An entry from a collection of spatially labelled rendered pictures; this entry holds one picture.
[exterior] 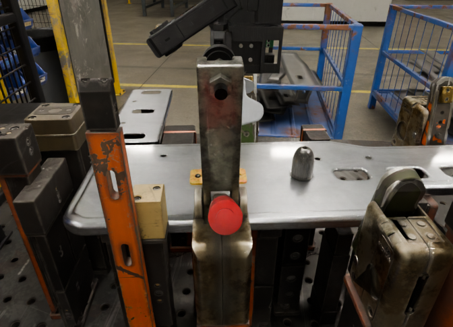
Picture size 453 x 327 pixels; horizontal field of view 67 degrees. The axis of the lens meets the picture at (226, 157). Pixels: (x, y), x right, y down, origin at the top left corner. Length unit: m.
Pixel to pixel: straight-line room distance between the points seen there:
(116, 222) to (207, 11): 0.25
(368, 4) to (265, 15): 8.20
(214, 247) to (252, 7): 0.26
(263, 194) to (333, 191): 0.10
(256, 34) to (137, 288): 0.32
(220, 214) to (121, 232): 0.18
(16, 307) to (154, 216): 0.50
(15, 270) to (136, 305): 0.49
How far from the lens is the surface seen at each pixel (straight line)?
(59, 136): 0.63
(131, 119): 0.73
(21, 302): 0.83
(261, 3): 0.42
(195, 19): 0.41
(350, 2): 8.50
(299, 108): 3.06
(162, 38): 0.42
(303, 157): 0.50
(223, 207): 0.22
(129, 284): 0.43
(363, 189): 0.52
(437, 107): 0.72
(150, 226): 0.39
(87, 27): 3.52
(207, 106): 0.28
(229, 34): 0.41
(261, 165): 0.55
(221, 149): 0.30
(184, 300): 0.74
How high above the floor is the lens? 1.28
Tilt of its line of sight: 30 degrees down
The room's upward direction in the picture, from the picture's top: straight up
